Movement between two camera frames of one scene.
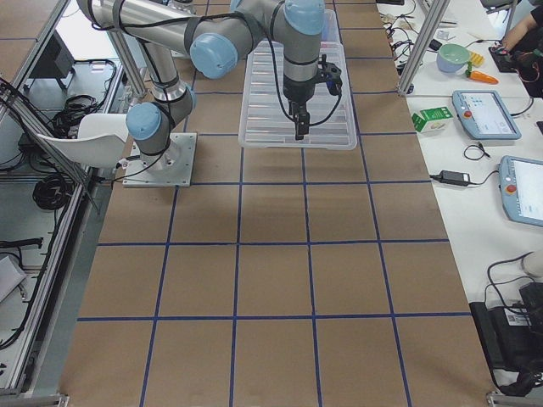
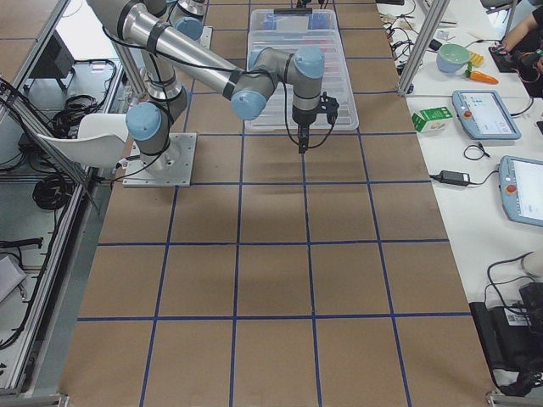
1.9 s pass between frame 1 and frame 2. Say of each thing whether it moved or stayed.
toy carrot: stayed
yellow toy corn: stayed
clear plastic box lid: moved
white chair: stayed
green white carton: stayed
